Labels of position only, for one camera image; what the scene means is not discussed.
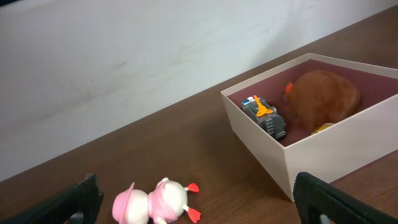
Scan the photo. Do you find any yellow round toy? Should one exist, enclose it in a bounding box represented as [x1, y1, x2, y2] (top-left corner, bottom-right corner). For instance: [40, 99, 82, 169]
[311, 123, 334, 134]

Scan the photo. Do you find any brown plush toy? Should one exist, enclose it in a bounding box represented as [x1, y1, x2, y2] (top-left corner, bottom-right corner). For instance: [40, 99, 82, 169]
[284, 70, 361, 132]

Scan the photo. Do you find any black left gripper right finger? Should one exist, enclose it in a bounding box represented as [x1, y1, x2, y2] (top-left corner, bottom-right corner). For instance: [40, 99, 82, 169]
[293, 172, 397, 224]

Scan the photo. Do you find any beige box maroon interior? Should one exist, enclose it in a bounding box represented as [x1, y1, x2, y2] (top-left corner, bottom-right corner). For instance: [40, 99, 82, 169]
[221, 53, 397, 197]

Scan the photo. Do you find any pink white duck toy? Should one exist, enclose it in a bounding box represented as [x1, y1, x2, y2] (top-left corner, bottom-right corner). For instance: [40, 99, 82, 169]
[112, 177, 201, 224]

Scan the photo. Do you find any grey orange toy car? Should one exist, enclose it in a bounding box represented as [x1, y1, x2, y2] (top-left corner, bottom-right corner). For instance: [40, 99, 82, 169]
[241, 95, 287, 141]

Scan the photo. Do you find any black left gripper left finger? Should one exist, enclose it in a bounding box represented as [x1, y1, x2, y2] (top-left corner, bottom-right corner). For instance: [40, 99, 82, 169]
[1, 174, 104, 224]

